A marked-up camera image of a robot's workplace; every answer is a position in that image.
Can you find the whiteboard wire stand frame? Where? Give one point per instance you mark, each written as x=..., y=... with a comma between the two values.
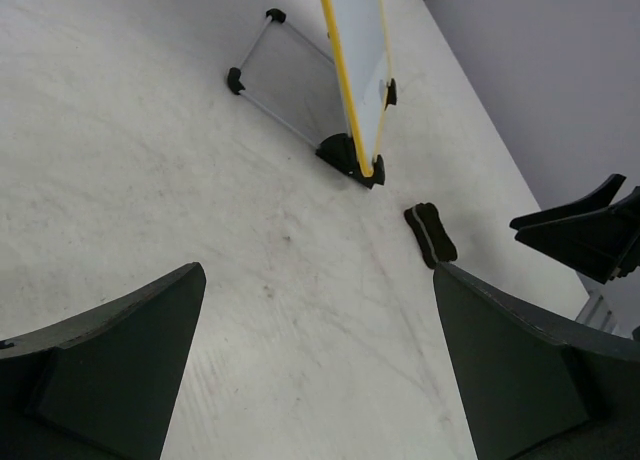
x=290, y=75

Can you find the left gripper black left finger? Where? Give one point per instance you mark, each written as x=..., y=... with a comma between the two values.
x=102, y=384

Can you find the black felt whiteboard eraser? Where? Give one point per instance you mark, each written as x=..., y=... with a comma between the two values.
x=435, y=244

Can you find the black whiteboard foot left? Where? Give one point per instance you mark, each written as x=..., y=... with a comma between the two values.
x=339, y=152

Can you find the yellow framed whiteboard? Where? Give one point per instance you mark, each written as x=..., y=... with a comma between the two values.
x=359, y=41

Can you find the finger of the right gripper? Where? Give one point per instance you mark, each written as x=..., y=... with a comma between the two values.
x=601, y=197
x=594, y=243

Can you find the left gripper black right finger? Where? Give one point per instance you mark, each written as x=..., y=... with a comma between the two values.
x=533, y=384

